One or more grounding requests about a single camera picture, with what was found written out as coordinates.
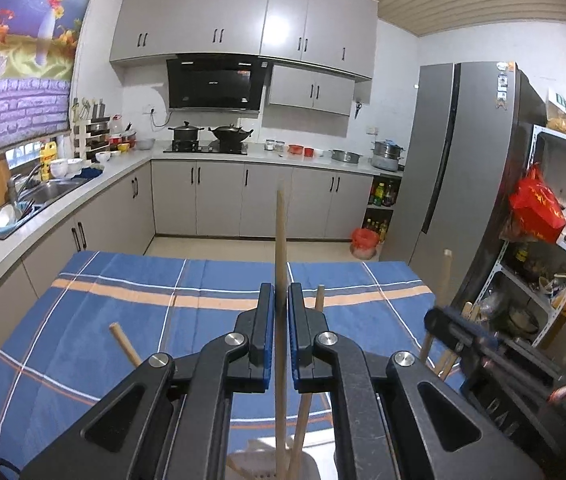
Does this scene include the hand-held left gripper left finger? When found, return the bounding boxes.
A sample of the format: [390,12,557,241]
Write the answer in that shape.
[20,282,276,480]

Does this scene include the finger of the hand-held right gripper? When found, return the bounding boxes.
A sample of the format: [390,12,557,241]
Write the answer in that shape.
[424,306,502,357]

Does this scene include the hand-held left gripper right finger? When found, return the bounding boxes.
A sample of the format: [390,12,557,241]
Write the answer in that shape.
[287,282,546,480]

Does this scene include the white two-compartment utensil holder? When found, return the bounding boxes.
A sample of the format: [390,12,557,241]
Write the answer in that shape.
[227,437,321,480]

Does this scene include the red-bagged trash bin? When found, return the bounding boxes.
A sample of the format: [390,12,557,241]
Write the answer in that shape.
[350,227,381,261]

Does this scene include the red gift bag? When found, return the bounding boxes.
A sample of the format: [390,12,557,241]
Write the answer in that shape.
[508,162,566,245]

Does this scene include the group of sauce bottles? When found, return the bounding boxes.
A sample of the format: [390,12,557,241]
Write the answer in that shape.
[363,177,399,242]

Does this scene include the grey double-door refrigerator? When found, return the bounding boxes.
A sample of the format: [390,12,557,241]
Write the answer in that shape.
[395,61,549,321]

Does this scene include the blue plaid tablecloth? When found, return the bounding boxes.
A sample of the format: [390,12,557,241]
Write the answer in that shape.
[0,250,464,466]

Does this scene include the black gas stove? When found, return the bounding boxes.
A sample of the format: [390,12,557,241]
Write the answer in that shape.
[163,140,249,156]

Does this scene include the steel steamer pot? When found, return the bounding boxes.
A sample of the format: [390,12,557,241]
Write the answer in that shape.
[370,140,405,171]

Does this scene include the black wok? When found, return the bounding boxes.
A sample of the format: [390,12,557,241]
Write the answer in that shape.
[208,122,255,145]

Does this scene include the white metal shelf rack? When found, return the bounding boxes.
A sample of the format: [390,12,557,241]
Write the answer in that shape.
[463,124,566,356]

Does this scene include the black lidded pot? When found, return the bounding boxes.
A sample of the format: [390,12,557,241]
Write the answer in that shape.
[169,121,205,143]

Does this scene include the black range hood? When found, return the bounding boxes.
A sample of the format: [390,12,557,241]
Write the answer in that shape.
[165,54,270,112]

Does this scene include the steel kitchen sink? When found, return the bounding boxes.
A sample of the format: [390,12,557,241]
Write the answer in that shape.
[18,177,88,206]

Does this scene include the white bowl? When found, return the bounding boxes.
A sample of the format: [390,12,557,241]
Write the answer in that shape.
[50,157,86,179]

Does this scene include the wooden lid rack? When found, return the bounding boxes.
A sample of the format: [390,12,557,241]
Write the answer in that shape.
[72,97,111,161]

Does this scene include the yellow oil bottle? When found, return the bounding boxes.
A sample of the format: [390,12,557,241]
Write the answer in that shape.
[40,141,58,181]

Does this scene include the steel faucet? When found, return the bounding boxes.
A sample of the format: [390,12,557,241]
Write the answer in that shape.
[13,162,44,201]

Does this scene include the small grey wall cabinet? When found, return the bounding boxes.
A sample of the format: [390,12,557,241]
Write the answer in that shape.
[268,63,356,117]

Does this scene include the grey wall cabinets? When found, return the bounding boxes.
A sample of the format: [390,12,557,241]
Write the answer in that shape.
[109,0,380,81]

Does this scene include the printed scenery wall poster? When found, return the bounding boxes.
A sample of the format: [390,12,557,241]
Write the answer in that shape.
[0,0,98,161]

